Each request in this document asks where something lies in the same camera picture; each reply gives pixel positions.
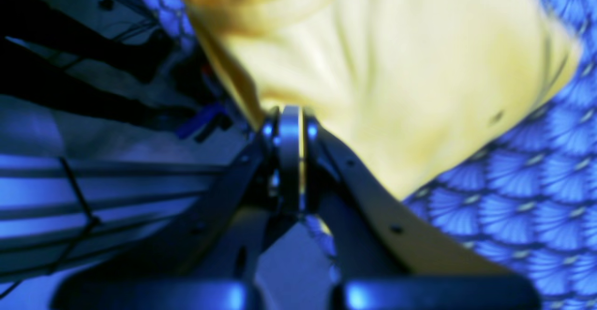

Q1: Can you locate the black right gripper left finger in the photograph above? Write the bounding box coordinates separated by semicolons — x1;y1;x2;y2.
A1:
50;106;304;310

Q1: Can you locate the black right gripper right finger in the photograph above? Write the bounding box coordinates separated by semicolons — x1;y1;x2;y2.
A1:
303;114;540;310

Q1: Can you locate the yellow T-shirt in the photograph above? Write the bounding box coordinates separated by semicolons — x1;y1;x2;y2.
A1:
183;0;583;200

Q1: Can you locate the blue fan-pattern tablecloth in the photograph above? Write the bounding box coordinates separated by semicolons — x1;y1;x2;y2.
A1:
143;0;596;310

